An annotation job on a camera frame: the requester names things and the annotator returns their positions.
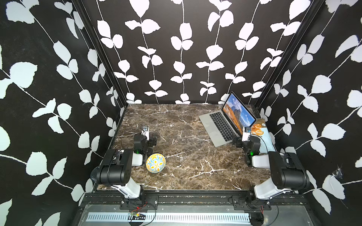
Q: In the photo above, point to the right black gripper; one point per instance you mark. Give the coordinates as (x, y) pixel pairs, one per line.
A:
(234, 139)

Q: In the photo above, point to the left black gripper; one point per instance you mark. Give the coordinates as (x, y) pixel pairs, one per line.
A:
(150, 142)

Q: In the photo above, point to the silver laptop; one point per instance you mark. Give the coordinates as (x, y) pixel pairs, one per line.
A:
(228, 122)

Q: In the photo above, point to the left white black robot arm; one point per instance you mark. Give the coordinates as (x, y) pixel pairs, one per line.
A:
(115, 169)

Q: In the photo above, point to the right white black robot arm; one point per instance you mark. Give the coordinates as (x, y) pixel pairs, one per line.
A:
(287, 172)

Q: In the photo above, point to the yellow blue patterned bowl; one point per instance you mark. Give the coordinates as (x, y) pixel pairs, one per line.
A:
(155, 163)

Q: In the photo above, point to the light blue chips bag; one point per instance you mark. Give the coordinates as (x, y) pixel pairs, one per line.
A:
(260, 130)

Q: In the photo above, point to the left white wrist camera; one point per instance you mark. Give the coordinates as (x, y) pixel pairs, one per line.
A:
(145, 131)

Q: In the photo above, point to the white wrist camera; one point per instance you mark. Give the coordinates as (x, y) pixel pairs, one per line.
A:
(145, 131)
(246, 133)

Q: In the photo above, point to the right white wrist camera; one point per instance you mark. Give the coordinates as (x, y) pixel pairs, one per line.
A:
(246, 133)

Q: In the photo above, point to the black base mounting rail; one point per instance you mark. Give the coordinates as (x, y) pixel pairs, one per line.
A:
(239, 200)

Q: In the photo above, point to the white perforated cable strip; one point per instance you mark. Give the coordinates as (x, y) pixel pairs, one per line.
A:
(215, 218)

